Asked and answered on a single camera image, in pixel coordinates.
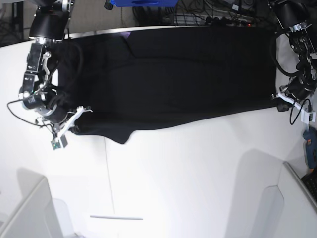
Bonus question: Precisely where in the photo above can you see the blue glue gun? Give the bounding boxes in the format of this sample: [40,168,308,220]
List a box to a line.
[303,124,317,169]

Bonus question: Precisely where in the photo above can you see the black keyboard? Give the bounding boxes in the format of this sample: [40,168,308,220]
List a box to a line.
[301,168,317,206]

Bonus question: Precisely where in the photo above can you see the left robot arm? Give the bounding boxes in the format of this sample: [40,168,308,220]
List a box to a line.
[268,0,317,102]

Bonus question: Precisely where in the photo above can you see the black T-shirt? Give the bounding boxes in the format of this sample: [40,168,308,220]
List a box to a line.
[53,26,280,146]

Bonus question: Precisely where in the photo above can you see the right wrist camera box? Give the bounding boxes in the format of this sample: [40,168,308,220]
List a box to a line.
[51,135,68,150]

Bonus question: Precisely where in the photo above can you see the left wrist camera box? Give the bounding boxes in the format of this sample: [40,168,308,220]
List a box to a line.
[301,110,316,124]

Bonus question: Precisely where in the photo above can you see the blue box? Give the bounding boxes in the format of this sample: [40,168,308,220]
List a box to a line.
[109,0,178,7]

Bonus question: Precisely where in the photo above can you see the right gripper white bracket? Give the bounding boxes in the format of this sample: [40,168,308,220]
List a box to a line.
[52,106,93,139]

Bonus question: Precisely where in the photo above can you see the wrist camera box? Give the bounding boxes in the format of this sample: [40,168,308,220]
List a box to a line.
[301,110,316,124]
[51,135,68,150]

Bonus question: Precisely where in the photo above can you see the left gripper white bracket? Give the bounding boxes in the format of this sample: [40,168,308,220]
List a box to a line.
[271,93,310,112]

